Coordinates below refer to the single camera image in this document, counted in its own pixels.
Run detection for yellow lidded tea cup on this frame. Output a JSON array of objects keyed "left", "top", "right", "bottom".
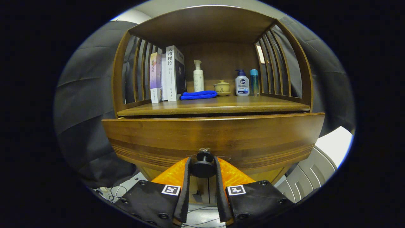
[{"left": 214, "top": 79, "right": 232, "bottom": 97}]

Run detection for blue folded cloth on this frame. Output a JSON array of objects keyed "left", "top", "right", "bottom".
[{"left": 180, "top": 90, "right": 218, "bottom": 100}]

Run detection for wooden countertop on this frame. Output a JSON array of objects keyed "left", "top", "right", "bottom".
[{"left": 117, "top": 95, "right": 311, "bottom": 117}]

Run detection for thin white book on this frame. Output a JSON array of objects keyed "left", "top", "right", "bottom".
[{"left": 161, "top": 53, "right": 169, "bottom": 101}]

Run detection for white appliance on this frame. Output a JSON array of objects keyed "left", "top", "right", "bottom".
[{"left": 275, "top": 126, "right": 353, "bottom": 204}]

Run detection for white pump bottle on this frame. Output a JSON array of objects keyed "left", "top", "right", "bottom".
[{"left": 193, "top": 60, "right": 204, "bottom": 92}]

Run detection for white bottle blue cap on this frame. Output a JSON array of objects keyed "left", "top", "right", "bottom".
[{"left": 235, "top": 69, "right": 250, "bottom": 96}]

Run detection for wooden cabinet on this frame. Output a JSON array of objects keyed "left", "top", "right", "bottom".
[{"left": 111, "top": 5, "right": 314, "bottom": 205}]

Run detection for teal bottle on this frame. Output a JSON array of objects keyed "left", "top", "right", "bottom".
[{"left": 250, "top": 69, "right": 259, "bottom": 97}]

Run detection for wooden drawer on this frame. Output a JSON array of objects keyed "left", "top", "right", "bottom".
[{"left": 102, "top": 112, "right": 326, "bottom": 178}]

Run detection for purple book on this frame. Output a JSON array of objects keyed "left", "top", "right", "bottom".
[{"left": 150, "top": 52, "right": 164, "bottom": 104}]

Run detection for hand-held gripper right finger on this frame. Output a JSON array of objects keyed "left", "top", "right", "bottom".
[{"left": 214, "top": 157, "right": 296, "bottom": 227}]

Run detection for thick white book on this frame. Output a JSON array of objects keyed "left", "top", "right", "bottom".
[{"left": 165, "top": 45, "right": 187, "bottom": 102}]

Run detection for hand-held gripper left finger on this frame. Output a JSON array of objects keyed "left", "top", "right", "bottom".
[{"left": 114, "top": 157, "right": 192, "bottom": 227}]

